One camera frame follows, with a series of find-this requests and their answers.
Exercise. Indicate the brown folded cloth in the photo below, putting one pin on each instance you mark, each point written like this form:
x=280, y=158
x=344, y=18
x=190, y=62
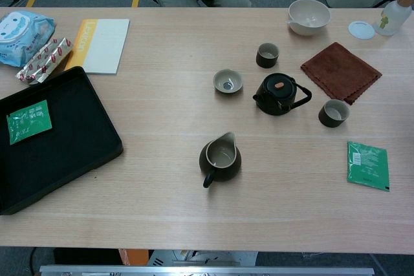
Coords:
x=339, y=72

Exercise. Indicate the black rectangular tray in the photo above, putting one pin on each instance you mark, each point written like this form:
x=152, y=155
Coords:
x=71, y=146

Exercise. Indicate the orange panel under table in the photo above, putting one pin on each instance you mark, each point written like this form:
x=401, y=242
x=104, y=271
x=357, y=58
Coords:
x=132, y=256

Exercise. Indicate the yellow and white Lexicon book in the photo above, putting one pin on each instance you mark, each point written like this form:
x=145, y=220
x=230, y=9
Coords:
x=103, y=46

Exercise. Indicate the green tea packet white lettering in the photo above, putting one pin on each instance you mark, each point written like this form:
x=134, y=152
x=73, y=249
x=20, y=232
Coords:
x=29, y=122

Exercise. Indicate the robot base chassis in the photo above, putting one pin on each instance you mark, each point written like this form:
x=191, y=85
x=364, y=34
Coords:
x=207, y=256

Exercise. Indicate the cream bowl with spout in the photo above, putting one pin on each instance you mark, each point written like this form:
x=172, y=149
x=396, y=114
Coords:
x=307, y=27

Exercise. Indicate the green tea packet with barcode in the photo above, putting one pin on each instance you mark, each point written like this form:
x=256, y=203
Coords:
x=367, y=166

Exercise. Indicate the silver red snack packet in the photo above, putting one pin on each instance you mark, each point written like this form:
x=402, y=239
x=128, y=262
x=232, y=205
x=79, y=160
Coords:
x=42, y=62

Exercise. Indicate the dark ceramic teacup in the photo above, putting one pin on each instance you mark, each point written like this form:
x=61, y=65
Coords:
x=328, y=121
x=266, y=61

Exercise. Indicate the grey ceramic strainer bowl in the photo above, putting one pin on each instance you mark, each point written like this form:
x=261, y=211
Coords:
x=220, y=79

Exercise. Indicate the white round lid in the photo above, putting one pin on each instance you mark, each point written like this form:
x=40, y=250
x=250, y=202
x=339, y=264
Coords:
x=361, y=30

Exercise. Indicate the aluminium rail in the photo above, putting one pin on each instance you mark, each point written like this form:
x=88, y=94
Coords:
x=207, y=271

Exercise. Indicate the blue wet wipes pack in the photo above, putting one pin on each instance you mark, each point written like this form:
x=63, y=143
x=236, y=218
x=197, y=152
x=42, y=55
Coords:
x=22, y=30

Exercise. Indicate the frosted bottle with wooden cap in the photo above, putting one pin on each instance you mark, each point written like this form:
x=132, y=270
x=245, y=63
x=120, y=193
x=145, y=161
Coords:
x=393, y=14

